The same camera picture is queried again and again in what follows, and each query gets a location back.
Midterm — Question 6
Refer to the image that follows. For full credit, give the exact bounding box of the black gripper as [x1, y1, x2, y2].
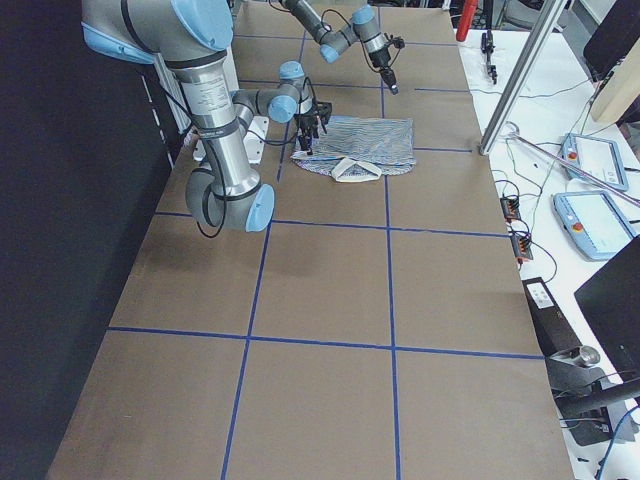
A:
[370, 46, 399, 94]
[294, 101, 332, 150]

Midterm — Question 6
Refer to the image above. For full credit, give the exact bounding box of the navy white striped polo shirt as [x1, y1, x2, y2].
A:
[291, 116, 416, 183]

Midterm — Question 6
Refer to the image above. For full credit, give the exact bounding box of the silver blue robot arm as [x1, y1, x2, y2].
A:
[268, 1, 405, 95]
[82, 1, 331, 232]

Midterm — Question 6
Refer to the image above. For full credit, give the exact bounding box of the red cylinder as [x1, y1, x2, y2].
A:
[456, 0, 478, 42]

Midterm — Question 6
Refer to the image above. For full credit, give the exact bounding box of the black tripod stick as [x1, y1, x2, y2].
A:
[481, 0, 498, 85]

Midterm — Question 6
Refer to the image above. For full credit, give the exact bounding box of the metal reacher grabber stick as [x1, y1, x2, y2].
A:
[503, 121, 640, 208]

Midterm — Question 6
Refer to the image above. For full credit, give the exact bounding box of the blue teach pendant far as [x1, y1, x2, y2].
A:
[562, 133, 629, 192]

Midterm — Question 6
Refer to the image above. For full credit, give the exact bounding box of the blue teach pendant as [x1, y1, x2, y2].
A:
[562, 133, 629, 192]
[552, 190, 636, 261]

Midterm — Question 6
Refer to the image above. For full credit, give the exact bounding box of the blue teach pendant near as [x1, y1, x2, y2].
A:
[552, 190, 636, 261]

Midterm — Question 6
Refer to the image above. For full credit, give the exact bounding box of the black monitor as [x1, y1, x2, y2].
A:
[574, 237, 640, 371]

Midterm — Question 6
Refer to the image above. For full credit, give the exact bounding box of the black stand with metal knob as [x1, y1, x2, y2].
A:
[523, 277, 639, 446]

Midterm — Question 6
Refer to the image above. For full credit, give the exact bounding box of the grey aluminium frame post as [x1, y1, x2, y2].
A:
[479, 0, 566, 156]

